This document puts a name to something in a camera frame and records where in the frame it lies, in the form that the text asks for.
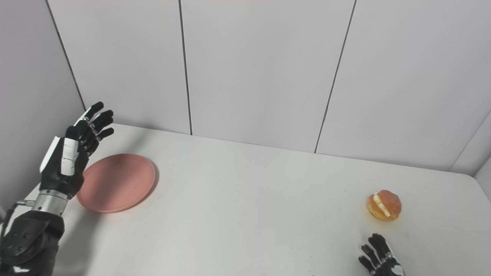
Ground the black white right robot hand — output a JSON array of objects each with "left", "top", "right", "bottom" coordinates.
[{"left": 359, "top": 233, "right": 405, "bottom": 276}]

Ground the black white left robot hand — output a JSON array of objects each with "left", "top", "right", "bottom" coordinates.
[{"left": 40, "top": 101, "right": 115, "bottom": 199}]

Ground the pink round plate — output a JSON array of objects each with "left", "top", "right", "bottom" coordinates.
[{"left": 76, "top": 153, "right": 156, "bottom": 214}]

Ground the cream puff pastry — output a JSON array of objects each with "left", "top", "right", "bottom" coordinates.
[{"left": 366, "top": 190, "right": 402, "bottom": 222}]

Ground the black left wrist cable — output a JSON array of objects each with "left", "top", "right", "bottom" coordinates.
[{"left": 0, "top": 200, "right": 36, "bottom": 234}]

